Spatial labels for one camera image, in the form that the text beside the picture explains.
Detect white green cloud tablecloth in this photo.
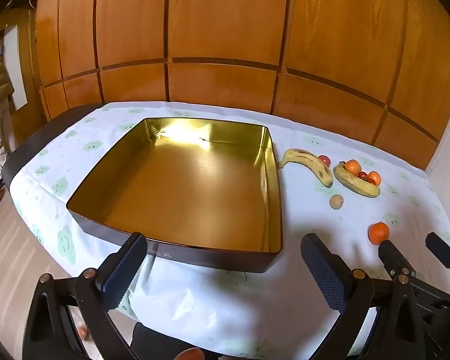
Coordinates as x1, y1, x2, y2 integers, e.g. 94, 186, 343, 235
14, 101, 450, 359

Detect gold tin box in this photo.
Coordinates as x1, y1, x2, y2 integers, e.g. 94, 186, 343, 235
65, 117, 284, 274

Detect dark table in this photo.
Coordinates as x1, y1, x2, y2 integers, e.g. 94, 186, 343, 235
1, 102, 109, 192

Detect spotted yellow banana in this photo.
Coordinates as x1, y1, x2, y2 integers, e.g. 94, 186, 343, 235
277, 149, 334, 188

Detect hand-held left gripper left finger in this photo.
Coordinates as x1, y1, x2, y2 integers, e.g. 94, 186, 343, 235
22, 232, 148, 360

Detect white board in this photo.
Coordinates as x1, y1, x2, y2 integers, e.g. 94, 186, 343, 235
3, 23, 28, 112

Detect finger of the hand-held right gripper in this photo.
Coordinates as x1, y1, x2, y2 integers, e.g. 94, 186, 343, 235
425, 232, 450, 271
379, 240, 416, 280

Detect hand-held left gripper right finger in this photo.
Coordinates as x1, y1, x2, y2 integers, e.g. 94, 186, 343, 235
301, 232, 430, 360

